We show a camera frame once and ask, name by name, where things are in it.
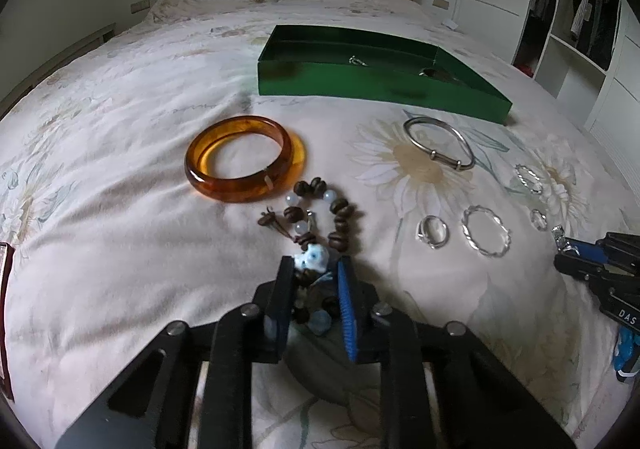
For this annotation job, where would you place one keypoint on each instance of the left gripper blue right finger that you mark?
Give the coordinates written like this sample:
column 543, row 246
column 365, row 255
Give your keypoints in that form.
column 349, row 297

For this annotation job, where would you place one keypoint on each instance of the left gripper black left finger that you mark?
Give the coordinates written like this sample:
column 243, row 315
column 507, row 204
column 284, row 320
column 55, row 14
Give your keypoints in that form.
column 278, row 311

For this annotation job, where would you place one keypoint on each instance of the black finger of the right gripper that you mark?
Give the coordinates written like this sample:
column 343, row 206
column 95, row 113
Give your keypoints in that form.
column 577, row 267

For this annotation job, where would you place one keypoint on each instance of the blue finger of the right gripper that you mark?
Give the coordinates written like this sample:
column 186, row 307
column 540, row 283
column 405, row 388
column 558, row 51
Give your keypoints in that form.
column 589, row 252

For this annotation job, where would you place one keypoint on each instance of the twisted silver bangle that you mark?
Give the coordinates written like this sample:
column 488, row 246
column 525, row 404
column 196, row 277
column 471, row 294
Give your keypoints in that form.
column 485, row 231
column 528, row 178

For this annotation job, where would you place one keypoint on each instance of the amber bangle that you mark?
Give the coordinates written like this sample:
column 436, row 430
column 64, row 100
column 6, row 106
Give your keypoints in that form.
column 244, row 158

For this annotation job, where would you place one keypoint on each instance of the plain silver bangle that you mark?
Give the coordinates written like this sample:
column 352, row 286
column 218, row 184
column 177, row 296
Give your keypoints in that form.
column 432, row 136

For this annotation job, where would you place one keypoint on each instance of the dark jade bangle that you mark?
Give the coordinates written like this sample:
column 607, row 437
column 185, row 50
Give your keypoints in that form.
column 441, row 75

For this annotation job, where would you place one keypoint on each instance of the green jewelry box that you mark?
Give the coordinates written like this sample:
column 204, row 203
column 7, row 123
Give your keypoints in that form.
column 329, row 61

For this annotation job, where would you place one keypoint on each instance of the gloved right hand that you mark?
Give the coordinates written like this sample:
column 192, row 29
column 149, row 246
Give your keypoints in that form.
column 626, row 355

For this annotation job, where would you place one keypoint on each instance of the floral bed duvet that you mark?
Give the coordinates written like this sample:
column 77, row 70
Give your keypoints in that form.
column 111, row 241

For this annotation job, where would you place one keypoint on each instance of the white wardrobe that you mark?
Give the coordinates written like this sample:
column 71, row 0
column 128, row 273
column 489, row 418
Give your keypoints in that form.
column 584, row 53

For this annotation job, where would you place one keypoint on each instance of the photo book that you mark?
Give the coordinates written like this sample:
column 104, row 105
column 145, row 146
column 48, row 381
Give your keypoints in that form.
column 6, row 256

